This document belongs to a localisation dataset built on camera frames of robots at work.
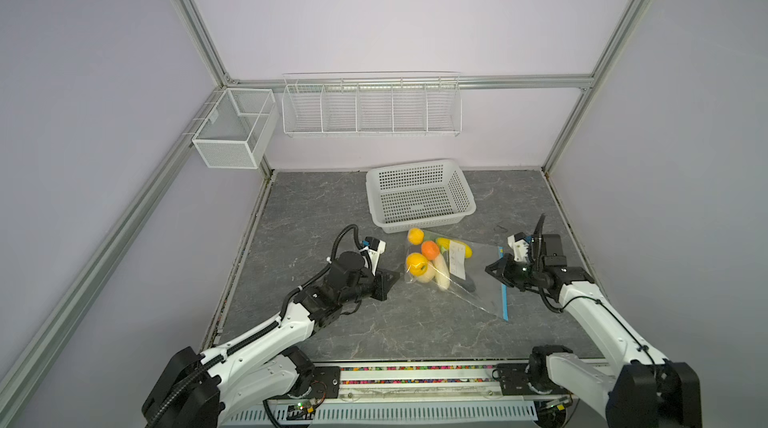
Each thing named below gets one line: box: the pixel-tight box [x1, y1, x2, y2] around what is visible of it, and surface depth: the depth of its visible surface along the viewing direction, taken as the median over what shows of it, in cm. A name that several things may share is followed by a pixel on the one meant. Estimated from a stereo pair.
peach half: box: [408, 227, 425, 245], surface depth 95 cm
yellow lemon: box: [406, 252, 428, 277], surface depth 84 cm
